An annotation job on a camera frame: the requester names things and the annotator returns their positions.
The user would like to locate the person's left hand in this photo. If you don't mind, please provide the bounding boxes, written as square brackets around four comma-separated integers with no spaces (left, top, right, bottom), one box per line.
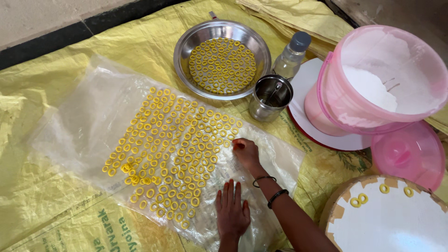
[215,179,251,241]

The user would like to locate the person's right hand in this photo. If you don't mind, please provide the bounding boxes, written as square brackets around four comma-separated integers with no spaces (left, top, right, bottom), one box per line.
[232,138,264,173]

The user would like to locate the clear plastic sheet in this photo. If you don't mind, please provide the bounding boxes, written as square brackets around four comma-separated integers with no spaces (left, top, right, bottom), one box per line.
[30,54,305,252]

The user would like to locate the steel tumbler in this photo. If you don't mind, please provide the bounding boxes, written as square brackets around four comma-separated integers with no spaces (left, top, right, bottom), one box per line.
[248,74,294,123]

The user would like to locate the thin black bangle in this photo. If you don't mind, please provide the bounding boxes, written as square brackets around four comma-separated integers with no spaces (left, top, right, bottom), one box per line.
[252,176,277,188]

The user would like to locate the steel spoon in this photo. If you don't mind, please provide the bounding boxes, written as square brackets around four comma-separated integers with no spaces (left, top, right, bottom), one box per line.
[263,81,283,105]

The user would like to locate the thick black bangle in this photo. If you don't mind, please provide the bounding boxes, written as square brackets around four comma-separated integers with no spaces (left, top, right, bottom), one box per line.
[267,189,290,210]

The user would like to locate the white round board red rim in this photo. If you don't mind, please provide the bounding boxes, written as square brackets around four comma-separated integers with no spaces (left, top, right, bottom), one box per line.
[286,58,372,152]

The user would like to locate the layer of yellow bowl rings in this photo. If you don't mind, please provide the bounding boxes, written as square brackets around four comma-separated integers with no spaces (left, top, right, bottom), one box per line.
[188,38,257,95]

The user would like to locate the pink plastic bucket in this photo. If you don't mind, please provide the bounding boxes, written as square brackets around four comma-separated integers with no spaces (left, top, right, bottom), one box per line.
[304,24,448,137]

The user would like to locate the clear bottle with grey cap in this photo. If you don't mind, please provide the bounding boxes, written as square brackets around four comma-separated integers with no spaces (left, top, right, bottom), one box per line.
[271,31,312,82]

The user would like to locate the steel bowl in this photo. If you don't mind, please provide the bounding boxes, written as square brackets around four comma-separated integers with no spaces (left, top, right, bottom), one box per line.
[173,19,272,101]

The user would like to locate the spread of yellow dough rings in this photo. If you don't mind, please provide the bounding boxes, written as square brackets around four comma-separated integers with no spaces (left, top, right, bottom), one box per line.
[102,87,243,230]

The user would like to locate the folded yellow sacks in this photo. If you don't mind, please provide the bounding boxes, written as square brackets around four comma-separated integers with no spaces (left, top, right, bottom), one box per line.
[235,0,354,60]

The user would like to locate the white flour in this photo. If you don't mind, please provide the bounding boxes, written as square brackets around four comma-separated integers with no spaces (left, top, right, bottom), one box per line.
[341,33,445,116]

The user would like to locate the pink plastic lid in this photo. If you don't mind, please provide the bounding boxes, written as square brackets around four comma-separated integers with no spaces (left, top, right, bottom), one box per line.
[370,121,446,192]

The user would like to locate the round white cardboard disc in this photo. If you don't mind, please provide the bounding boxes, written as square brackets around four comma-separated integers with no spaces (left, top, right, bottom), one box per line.
[318,175,448,252]

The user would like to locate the yellow woven sack mat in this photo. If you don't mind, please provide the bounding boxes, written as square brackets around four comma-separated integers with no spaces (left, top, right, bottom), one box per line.
[0,0,448,252]

